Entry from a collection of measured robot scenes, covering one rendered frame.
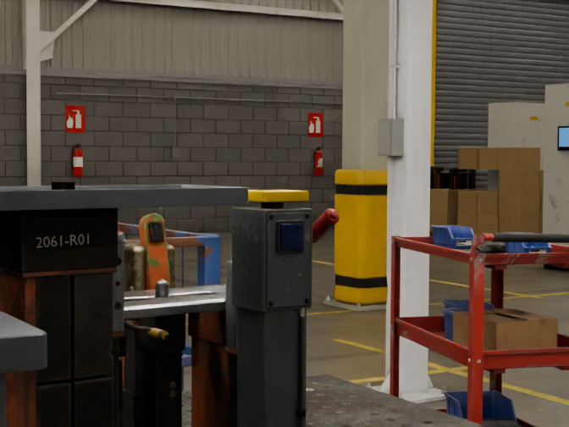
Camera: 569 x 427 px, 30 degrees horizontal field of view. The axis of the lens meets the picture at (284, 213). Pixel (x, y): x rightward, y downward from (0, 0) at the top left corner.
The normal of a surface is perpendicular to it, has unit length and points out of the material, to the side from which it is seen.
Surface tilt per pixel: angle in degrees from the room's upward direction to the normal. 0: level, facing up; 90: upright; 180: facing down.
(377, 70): 90
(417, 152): 90
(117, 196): 90
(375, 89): 90
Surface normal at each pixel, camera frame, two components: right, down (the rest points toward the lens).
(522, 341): 0.40, 0.05
